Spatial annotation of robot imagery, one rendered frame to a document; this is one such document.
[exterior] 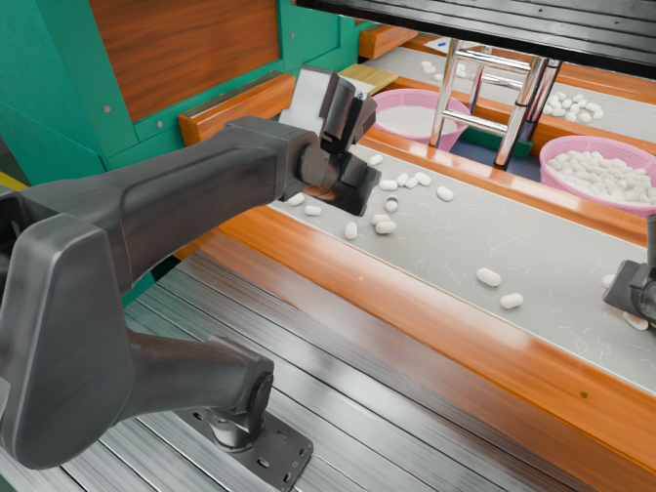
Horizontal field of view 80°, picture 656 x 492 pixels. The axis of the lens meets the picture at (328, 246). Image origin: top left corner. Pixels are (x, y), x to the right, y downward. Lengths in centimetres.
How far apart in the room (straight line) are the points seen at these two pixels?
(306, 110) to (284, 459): 42
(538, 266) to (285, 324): 43
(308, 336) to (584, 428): 38
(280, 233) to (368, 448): 35
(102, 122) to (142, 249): 56
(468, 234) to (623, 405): 34
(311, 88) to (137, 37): 45
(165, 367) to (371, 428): 34
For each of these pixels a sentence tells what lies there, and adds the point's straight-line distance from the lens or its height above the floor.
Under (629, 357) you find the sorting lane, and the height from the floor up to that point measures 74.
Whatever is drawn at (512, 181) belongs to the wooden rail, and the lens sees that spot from 88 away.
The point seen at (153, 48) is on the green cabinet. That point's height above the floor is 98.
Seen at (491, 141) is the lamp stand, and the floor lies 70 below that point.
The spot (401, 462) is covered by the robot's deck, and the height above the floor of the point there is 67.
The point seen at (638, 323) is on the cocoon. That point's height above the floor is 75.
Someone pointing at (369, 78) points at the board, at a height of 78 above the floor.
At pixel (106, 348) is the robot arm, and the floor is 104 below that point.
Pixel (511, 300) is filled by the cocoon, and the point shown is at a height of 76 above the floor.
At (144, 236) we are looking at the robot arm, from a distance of 24.
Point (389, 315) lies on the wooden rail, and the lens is 56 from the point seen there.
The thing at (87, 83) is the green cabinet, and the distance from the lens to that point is 76.
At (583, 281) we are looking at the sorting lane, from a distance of 76.
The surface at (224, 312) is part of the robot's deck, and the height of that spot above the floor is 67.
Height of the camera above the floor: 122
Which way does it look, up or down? 44 degrees down
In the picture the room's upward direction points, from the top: 1 degrees clockwise
